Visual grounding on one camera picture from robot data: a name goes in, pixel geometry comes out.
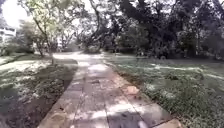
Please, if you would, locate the reddish stone slab path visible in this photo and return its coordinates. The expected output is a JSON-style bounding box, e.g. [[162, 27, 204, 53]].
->
[[37, 51, 184, 128]]

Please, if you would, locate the row of trees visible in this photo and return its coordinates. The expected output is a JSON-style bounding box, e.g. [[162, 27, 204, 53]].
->
[[16, 0, 224, 61]]

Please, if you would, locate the grass with fallen leaves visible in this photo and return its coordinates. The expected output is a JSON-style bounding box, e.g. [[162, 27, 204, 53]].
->
[[101, 53, 224, 128]]

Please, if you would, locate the robot's own part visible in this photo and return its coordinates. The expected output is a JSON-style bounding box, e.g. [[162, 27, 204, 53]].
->
[[138, 120, 148, 128]]

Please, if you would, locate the bare earth and grass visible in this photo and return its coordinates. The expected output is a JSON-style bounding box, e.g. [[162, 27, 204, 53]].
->
[[0, 53, 79, 128]]

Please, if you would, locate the white building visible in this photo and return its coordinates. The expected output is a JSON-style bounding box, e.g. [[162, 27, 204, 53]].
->
[[0, 27, 18, 44]]

